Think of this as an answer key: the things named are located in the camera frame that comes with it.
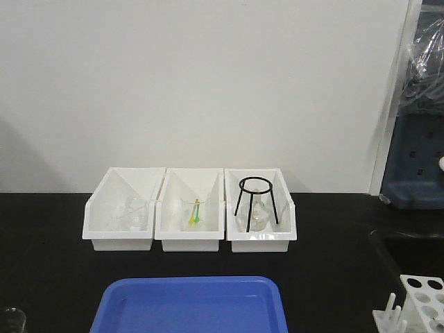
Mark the blue-grey pegboard drying rack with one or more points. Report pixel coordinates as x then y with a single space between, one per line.
412 178

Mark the white test tube rack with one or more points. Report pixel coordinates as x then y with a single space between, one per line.
422 310

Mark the beaker with coloured droppers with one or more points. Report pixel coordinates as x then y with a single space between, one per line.
193 215

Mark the glass flask under tripod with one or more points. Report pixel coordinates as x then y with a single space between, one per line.
254 211

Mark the middle white storage bin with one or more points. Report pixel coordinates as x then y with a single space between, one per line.
181 183

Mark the white storage bin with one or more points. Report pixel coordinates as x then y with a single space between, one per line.
117 184
275 238
181 183

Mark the right white storage bin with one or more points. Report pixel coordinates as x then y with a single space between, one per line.
275 238

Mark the clear beakers in left bin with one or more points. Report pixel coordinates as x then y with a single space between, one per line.
132 215

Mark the left white storage bin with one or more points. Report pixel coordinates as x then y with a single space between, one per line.
117 184

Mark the blue plastic tray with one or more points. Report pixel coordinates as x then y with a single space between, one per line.
191 304

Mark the clear plastic bag of pegs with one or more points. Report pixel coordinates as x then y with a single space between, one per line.
422 91

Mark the white lab faucet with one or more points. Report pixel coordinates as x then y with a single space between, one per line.
441 163

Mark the black lab sink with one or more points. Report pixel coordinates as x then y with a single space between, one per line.
409 253

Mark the clear glass beaker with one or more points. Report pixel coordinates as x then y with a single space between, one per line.
13 320

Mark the black wire tripod stand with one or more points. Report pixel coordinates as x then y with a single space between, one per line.
261 186

